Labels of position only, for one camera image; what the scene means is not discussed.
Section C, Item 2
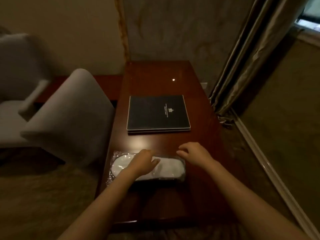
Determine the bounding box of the person's right forearm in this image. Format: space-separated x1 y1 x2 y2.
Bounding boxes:
204 160 313 240

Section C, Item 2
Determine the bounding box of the person's left forearm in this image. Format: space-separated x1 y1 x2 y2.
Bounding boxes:
57 167 140 240

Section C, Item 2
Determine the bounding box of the white slipper with grey trim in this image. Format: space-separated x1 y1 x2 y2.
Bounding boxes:
112 153 186 182

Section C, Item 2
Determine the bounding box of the black leather folder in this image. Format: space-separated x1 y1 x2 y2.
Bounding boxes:
126 95 191 135

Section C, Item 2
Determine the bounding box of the grey upholstered armchair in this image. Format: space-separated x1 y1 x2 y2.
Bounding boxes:
0 32 116 170

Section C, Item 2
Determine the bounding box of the person's left hand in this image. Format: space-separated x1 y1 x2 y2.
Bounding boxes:
126 149 161 179

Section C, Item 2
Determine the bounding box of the person's right hand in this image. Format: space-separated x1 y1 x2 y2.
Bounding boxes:
176 141 216 170

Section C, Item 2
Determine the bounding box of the olive satin curtain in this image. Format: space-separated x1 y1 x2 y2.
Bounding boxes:
209 0 313 128

